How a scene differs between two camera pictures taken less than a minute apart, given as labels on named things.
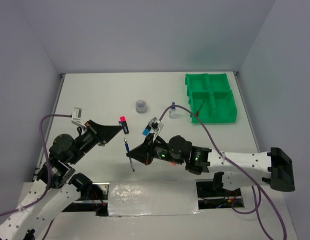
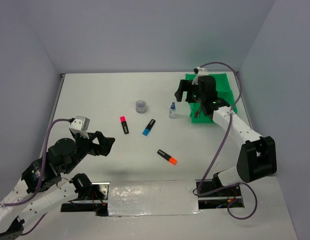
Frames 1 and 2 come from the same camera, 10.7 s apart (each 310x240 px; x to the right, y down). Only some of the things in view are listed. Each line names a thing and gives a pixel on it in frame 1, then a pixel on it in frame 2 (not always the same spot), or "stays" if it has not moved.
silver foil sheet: [155, 197] stays
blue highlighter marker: [146, 131] stays
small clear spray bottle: [172, 111] stays
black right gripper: [143, 153] to [183, 87]
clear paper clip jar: [140, 106] stays
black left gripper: [103, 133] to [105, 143]
